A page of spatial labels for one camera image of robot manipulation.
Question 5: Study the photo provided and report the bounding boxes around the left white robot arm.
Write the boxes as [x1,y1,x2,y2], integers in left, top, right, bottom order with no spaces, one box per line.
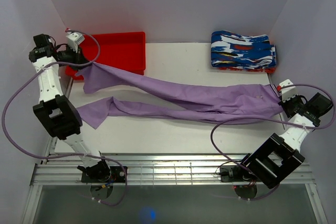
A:
[28,31,111,182]

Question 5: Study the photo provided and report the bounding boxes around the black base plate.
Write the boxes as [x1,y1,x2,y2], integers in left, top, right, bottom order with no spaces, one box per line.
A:
[219,165,253,183]
[80,166,128,184]

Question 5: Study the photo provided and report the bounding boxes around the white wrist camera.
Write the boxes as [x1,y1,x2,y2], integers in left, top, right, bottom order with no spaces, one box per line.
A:
[277,79,299,102]
[66,28,85,53]

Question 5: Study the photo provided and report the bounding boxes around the red folded trousers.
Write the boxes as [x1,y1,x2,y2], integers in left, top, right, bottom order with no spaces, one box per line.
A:
[218,67,276,74]

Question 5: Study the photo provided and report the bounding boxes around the purple trousers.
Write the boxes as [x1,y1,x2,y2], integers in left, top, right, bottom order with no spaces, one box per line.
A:
[77,63,283,129]

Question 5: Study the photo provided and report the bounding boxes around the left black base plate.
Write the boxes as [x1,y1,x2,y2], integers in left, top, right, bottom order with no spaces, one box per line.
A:
[80,166,128,184]

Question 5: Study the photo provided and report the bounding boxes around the red plastic tray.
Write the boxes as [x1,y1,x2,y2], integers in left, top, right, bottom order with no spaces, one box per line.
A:
[66,31,146,80]

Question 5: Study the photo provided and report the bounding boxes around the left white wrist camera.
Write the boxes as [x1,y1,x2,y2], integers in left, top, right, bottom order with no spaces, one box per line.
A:
[66,28,85,53]

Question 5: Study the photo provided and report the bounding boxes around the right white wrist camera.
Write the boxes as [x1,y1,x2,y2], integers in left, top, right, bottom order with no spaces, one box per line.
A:
[277,79,299,102]

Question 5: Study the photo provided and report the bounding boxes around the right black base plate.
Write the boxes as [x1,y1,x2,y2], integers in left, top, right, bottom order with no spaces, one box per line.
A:
[219,165,253,183]

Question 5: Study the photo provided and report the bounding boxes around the blue patterned folded trousers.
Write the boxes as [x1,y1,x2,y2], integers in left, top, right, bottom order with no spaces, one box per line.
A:
[211,30,277,69]

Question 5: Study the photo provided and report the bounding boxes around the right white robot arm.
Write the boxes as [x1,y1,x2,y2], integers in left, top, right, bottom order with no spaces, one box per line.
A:
[237,93,333,189]

